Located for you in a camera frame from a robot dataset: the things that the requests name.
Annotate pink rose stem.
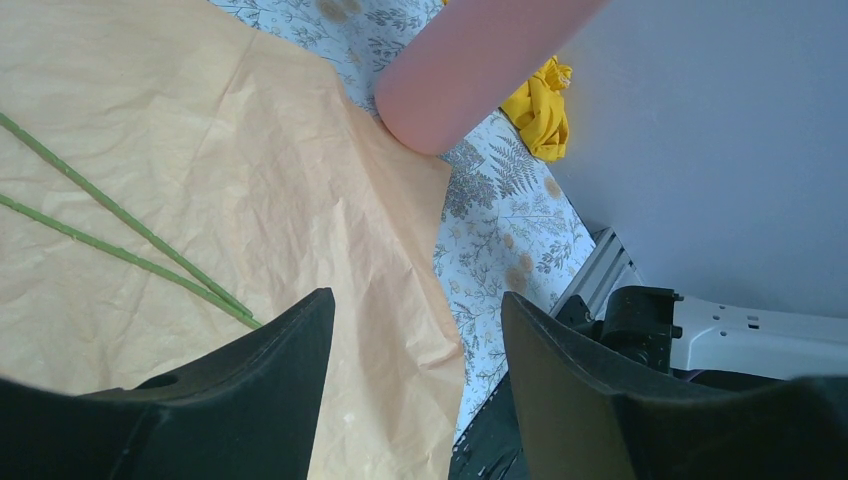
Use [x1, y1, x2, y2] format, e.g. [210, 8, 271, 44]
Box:
[1, 114, 258, 321]

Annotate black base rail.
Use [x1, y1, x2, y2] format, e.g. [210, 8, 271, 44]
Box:
[448, 374, 530, 480]

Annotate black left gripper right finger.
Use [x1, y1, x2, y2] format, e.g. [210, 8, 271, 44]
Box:
[502, 292, 847, 479]

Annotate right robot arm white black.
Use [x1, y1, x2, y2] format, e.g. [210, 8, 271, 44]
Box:
[553, 285, 847, 389]

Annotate white rose stem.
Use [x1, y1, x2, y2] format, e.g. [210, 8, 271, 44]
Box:
[1, 194, 262, 330]

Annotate green peach wrapping paper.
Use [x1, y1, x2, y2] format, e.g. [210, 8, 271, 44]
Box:
[1, 1, 465, 479]

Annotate floral patterned table mat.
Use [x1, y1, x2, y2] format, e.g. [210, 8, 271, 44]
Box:
[221, 0, 595, 431]

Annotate pink cylindrical vase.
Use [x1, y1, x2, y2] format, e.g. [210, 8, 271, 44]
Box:
[375, 0, 606, 155]

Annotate yellow cloth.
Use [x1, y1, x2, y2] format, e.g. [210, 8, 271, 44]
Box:
[500, 56, 572, 163]

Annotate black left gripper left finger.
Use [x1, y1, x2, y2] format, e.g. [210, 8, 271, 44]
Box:
[1, 288, 335, 479]

